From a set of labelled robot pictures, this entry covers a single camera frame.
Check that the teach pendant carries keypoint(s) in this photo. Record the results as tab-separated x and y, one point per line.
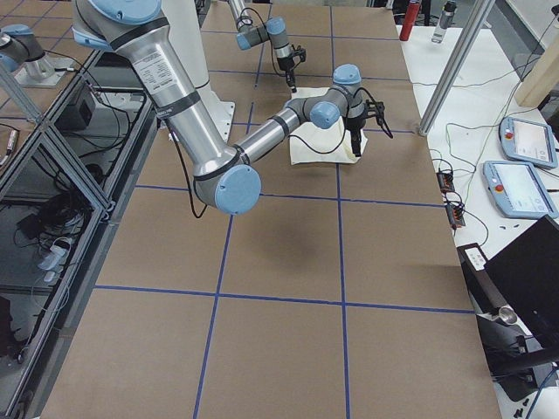
523	140
517	190

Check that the grey usb hub orange ports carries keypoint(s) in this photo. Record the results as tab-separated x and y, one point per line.
445	180

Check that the aluminium frame post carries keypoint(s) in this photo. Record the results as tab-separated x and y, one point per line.
465	42

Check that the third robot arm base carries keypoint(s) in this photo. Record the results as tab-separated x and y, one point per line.
23	55

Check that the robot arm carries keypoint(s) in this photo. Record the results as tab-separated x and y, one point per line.
162	42
253	30

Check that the brown paper table cover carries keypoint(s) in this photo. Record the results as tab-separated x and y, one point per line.
339	295

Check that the cream long-sleeve cat shirt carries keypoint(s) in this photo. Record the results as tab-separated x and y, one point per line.
310	144

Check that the clear water bottle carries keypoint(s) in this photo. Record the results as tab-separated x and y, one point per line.
444	21

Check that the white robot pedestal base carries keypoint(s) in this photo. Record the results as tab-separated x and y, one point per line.
185	37

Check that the teach pendant near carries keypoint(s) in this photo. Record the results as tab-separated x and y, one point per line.
517	190

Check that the teach pendant far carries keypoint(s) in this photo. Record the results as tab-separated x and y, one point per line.
523	140

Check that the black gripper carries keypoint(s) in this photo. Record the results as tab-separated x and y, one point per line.
355	124
285	64

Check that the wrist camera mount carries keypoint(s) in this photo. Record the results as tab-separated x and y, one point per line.
376	110
298	54

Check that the aluminium frame side rack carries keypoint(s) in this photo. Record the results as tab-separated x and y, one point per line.
69	155

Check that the red water bottle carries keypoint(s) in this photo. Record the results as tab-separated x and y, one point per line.
410	16

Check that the silver metal cup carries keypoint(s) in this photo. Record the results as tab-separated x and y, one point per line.
507	315

